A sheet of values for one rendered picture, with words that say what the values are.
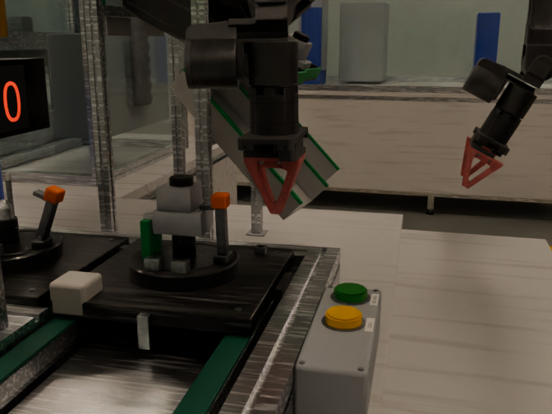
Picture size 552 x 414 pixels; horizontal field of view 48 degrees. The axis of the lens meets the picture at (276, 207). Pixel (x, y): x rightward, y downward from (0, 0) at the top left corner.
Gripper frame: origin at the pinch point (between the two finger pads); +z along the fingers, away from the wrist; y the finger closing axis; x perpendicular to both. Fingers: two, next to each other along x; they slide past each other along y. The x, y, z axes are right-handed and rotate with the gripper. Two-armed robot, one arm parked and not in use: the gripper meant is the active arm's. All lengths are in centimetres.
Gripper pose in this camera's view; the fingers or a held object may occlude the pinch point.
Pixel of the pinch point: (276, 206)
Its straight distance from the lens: 76.2
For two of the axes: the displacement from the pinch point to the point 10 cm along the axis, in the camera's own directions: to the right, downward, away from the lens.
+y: -2.1, 2.6, -9.4
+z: 0.2, 9.6, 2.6
